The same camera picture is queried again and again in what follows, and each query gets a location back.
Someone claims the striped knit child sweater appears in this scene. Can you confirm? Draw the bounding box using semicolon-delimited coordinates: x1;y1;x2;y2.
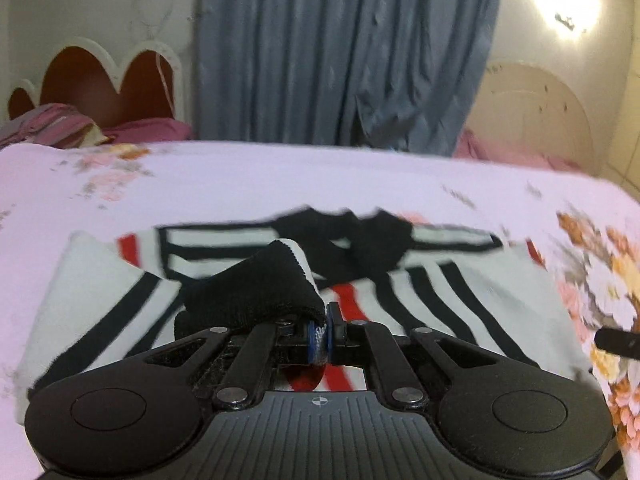
16;208;590;399

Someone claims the pink floral bed sheet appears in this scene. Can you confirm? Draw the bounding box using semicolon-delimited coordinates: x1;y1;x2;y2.
1;142;639;479

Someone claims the cream round headboard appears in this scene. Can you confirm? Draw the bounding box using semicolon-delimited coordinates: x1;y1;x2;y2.
465;62;597;174

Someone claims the blue-grey curtain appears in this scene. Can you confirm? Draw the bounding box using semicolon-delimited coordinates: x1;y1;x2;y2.
193;0;500;156

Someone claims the purple pink pillow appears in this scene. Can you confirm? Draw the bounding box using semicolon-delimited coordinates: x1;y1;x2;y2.
1;104;192;150

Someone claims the red white scalloped headboard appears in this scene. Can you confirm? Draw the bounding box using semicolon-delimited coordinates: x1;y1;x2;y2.
4;37;186;128

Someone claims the white hanging cable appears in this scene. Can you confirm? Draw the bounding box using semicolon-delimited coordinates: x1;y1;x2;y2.
154;52;177;114

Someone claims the wall lamp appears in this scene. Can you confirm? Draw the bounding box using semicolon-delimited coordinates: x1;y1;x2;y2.
554;13;582;32

